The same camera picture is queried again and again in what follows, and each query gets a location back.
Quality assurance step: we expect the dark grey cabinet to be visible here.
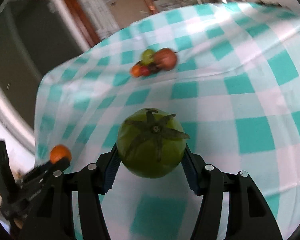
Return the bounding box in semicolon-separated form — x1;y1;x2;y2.
0;0;83;128

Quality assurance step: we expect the red apple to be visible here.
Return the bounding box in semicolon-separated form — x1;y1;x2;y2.
153;48;178;71

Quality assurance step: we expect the teal white checkered tablecloth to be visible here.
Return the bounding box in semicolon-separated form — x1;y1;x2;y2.
34;3;300;239

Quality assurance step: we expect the orange tangerine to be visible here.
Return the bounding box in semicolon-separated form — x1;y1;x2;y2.
50;145;72;164

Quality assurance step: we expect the small red fruit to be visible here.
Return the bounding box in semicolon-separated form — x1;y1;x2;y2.
139;66;151;76

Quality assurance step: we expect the wooden door frame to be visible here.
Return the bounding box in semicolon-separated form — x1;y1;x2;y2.
63;0;101;48

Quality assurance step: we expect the small green fruit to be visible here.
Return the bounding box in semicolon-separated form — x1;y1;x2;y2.
141;49;155;65

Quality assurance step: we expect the large green tomato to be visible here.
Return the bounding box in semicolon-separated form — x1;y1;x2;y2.
116;108;190;179

